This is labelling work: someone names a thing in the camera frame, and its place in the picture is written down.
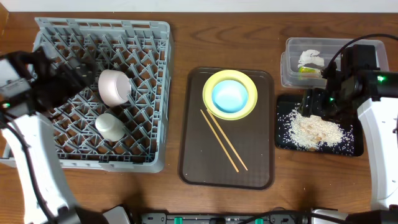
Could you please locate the wooden chopstick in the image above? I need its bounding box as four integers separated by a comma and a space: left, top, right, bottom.
200, 109, 240, 173
206, 109, 248, 171

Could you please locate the right wooden chopstick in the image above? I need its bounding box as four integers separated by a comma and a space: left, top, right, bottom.
206, 109, 248, 171

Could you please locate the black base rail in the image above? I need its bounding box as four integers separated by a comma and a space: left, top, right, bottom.
141, 213, 311, 224

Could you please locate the green yellow snack wrapper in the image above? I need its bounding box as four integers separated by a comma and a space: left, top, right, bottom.
298, 66, 321, 77

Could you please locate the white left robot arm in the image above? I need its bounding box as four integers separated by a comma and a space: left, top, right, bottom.
1, 47, 107, 223

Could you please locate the pink white bowl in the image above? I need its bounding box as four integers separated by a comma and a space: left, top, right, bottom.
98, 70, 131, 108

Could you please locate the white cup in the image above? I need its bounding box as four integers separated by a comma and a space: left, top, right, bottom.
95, 113, 125, 142

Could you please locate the left wooden chopstick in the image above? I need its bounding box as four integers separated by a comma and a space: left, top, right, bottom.
200, 109, 240, 173

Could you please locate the pile of rice scraps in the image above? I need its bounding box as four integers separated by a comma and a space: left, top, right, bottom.
275, 106, 354, 156

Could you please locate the white napkin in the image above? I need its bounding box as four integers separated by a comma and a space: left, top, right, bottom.
298, 49, 325, 68

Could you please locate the brown serving tray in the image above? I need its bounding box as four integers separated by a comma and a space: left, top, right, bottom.
178, 67, 275, 190

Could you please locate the yellow plate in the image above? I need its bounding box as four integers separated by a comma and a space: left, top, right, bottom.
202, 70, 258, 120

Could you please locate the light blue bowl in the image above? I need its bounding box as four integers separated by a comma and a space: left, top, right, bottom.
212, 80, 248, 113

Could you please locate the grey dishwasher rack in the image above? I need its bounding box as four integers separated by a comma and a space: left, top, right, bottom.
0, 17, 175, 174

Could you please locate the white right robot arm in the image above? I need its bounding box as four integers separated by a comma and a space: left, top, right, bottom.
298, 44, 397, 223

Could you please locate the black plastic tray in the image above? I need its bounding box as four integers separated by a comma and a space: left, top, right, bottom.
275, 95, 364, 156

